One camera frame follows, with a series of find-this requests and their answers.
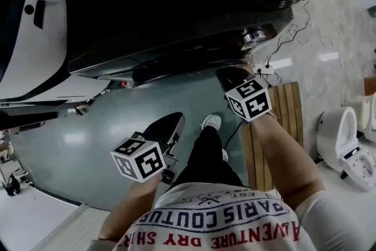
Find person's left white shoe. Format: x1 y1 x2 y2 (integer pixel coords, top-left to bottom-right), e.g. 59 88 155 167
200 113 221 130

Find white door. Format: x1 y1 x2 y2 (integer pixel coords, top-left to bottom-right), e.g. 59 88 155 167
0 182 120 251

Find person's right forearm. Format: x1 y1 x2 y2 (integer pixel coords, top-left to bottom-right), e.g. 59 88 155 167
249 113 326 201

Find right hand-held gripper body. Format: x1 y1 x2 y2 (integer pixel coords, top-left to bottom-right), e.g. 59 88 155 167
224 78 273 122

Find brown wooden shelf unit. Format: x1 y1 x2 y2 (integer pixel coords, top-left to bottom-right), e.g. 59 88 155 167
0 110 59 135

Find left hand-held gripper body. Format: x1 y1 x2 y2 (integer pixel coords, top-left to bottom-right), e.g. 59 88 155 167
110 131 179 185

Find white power strip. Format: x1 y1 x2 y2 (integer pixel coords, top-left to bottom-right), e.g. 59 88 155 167
253 63 275 75

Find black power strip cable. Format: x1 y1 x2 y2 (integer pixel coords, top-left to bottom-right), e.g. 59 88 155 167
263 0 311 68

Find person's white printed shirt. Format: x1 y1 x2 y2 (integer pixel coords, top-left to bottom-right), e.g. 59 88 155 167
113 182 349 251

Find brown cardboard box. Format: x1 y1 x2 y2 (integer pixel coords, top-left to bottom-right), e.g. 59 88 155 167
363 76 376 95

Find wooden slat floor mat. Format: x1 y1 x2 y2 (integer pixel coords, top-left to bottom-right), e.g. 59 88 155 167
240 81 304 191

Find black backpack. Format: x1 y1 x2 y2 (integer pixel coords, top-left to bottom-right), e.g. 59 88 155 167
2 172 22 197

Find white toilet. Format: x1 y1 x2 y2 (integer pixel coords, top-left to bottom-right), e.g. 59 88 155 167
346 91 376 142
316 105 376 191

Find person's black trousers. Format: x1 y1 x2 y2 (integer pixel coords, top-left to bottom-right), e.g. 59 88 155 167
172 125 245 189

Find black floor cable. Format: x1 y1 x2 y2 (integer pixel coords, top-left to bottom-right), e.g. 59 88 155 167
224 119 245 148

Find black washing machine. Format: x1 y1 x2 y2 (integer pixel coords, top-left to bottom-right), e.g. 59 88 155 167
66 0 295 89

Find thin white cable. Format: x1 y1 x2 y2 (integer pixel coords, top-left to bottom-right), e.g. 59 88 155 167
268 71 283 86

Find white and black service robot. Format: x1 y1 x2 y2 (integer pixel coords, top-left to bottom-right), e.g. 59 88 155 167
0 0 112 111

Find person's left forearm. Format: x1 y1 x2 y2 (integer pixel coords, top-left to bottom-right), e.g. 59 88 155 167
98 174 163 242

